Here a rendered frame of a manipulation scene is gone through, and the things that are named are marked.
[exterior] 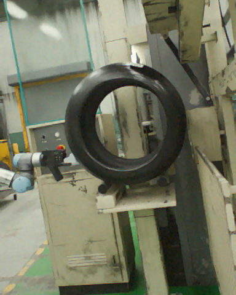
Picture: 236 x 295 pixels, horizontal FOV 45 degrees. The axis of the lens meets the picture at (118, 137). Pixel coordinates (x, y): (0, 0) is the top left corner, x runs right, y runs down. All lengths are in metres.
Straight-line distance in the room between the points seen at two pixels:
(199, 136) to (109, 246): 1.02
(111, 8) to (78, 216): 1.36
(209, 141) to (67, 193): 1.04
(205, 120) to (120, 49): 0.62
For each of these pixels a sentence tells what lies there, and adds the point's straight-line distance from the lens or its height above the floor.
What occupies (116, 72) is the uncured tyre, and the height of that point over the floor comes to 1.41.
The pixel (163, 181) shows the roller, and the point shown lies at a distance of 1.30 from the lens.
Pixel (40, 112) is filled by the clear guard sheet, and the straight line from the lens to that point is 2.10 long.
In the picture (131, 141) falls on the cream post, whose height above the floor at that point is 1.07.
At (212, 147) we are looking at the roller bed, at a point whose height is 0.98.
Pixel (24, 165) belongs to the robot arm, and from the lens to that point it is 1.55.
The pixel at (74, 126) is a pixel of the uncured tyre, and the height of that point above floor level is 1.21.
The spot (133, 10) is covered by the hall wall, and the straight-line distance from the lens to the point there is 10.99.
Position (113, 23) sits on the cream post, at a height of 1.75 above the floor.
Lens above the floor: 1.20
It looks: 3 degrees down
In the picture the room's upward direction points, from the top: 10 degrees counter-clockwise
